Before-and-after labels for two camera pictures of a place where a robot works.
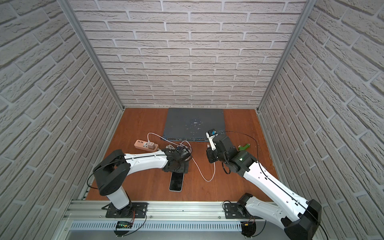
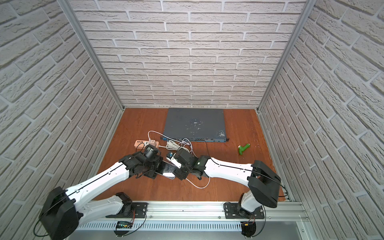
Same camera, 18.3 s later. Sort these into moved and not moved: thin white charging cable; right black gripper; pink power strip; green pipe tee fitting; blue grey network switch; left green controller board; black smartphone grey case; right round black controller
Moved: thin white charging cable; right black gripper; black smartphone grey case
Not moved: green pipe tee fitting; left green controller board; pink power strip; blue grey network switch; right round black controller
